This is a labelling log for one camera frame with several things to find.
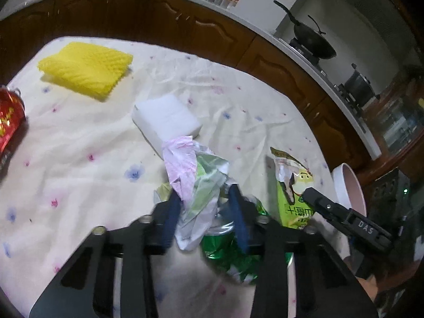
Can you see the white sponge block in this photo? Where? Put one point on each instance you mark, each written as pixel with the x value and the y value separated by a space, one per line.
pixel 165 116

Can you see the green snack packet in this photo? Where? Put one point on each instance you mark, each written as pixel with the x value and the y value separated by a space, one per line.
pixel 294 192

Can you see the floral tablecloth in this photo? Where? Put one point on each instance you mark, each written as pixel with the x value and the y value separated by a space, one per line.
pixel 99 145

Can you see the pink paper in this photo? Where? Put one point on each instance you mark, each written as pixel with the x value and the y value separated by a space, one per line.
pixel 180 165

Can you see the yellow foam fruit net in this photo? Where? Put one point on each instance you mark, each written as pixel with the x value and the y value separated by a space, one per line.
pixel 86 68

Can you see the crushed red can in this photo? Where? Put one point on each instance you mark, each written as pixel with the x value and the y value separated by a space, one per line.
pixel 8 122

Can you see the gas stove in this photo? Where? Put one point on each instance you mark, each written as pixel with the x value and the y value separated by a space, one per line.
pixel 331 76

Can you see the wooden glass-door cabinet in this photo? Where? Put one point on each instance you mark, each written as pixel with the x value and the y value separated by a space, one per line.
pixel 397 122

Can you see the black wok with lid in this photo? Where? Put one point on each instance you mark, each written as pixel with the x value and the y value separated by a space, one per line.
pixel 313 41

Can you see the grey kitchen countertop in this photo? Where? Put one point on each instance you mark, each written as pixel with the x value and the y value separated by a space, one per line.
pixel 251 28

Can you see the black stock pot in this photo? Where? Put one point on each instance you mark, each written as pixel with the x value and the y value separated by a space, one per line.
pixel 359 86

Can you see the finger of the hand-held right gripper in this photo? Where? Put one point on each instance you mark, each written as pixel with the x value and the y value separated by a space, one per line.
pixel 357 227

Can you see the pink bin with white rim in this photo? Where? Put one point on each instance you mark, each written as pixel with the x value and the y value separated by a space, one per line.
pixel 351 188

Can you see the crushed green can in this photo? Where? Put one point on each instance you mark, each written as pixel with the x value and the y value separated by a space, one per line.
pixel 225 258

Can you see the wooden lower cabinets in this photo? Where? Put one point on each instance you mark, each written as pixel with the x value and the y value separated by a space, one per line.
pixel 198 36

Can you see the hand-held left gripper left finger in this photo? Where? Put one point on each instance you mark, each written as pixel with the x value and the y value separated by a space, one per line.
pixel 171 217

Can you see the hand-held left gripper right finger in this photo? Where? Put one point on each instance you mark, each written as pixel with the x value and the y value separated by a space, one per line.
pixel 239 218

